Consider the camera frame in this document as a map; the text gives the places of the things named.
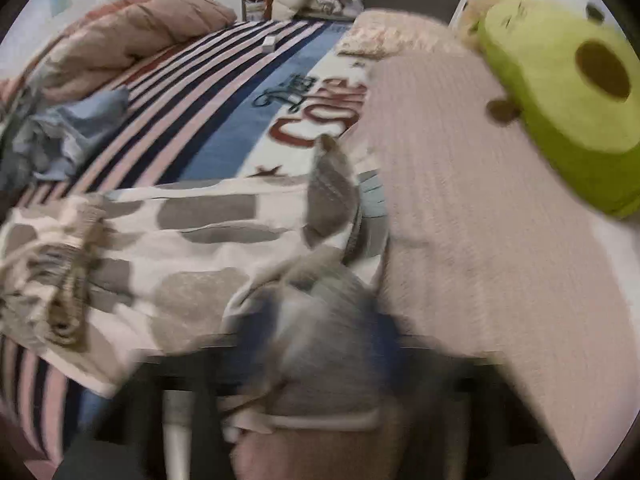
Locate white grey patterned pants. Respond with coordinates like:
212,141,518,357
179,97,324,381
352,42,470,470
0,133,402,436

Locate pink ribbed knit blanket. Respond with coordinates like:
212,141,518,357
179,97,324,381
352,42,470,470
354,53,639,479

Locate blue denim clothes pile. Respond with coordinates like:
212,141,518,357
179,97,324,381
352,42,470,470
1,87,129,193

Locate green avocado plush toy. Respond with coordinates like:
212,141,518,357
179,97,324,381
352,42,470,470
477,0,639,218

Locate floral pink pillow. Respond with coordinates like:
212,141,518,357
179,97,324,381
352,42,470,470
335,9,470,60

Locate small white box on bed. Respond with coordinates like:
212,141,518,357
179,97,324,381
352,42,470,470
262,36,277,53

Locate tan plush toy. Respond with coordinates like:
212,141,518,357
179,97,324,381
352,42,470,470
456,0,502,52

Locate pink beige crumpled duvet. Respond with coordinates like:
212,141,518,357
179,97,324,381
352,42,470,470
1,0,236,107

